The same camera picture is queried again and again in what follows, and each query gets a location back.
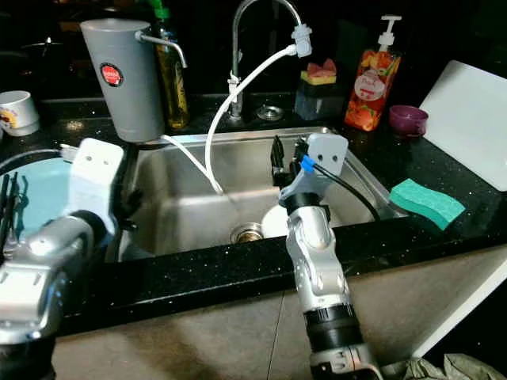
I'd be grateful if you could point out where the stainless steel sink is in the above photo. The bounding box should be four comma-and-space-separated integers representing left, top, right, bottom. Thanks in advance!
119, 127, 409, 262

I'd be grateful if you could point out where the round metal sink strainer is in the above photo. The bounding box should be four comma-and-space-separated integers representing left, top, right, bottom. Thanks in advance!
257, 105, 284, 121

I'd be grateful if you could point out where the white bowl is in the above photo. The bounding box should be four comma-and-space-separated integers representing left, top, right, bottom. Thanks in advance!
260, 204, 290, 238

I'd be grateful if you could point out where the dark sponge holder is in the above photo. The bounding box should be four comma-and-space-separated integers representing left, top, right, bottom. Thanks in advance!
295, 79, 340, 121

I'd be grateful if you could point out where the metal sink drain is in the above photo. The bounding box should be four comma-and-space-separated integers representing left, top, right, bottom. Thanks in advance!
230, 223, 264, 244

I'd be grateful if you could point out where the red and yellow sponge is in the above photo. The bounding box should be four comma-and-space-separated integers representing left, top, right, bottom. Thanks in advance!
301, 59, 338, 86

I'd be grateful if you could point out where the teal plate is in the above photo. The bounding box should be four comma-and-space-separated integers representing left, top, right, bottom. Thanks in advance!
0, 157, 76, 238

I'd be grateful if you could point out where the orange pump soap bottle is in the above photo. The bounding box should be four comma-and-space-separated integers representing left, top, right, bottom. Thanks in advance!
345, 16, 403, 133

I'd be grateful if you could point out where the chrome gooseneck faucet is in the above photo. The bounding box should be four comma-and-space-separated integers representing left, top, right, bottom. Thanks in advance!
228, 0, 314, 121

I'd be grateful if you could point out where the grey water filter canister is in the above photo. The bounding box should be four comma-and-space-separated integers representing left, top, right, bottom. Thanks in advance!
80, 18, 189, 143

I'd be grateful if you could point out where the purple cup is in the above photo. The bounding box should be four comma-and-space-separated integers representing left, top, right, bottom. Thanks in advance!
390, 104, 429, 137

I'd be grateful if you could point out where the white faucet diverter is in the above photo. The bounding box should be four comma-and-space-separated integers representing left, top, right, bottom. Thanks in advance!
292, 24, 313, 58

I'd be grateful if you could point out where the green capped oil bottle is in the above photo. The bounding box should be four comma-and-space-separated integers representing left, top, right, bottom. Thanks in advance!
151, 0, 191, 131

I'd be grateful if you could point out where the green wavy sponge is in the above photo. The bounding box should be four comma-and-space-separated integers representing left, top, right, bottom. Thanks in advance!
390, 178, 467, 231

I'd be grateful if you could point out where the white printed mug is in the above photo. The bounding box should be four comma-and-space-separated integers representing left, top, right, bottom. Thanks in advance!
0, 91, 40, 137

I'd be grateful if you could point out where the white cutting board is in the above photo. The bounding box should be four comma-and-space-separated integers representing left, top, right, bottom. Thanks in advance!
418, 60, 507, 192

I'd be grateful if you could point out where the olive green cloth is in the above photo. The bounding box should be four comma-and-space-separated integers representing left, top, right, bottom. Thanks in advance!
380, 354, 500, 380

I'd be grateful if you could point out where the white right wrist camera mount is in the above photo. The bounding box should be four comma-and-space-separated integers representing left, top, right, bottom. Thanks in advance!
293, 133, 349, 199

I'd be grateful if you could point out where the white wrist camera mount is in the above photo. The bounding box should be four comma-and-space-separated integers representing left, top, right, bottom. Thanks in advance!
293, 133, 349, 199
65, 137, 125, 222

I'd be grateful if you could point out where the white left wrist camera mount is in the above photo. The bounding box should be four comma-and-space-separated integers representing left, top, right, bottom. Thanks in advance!
65, 137, 125, 222

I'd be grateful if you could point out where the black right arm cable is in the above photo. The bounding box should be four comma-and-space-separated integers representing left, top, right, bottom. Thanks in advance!
313, 162, 381, 222

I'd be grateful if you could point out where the white water hose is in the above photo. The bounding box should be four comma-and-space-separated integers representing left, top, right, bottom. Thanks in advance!
158, 46, 300, 197

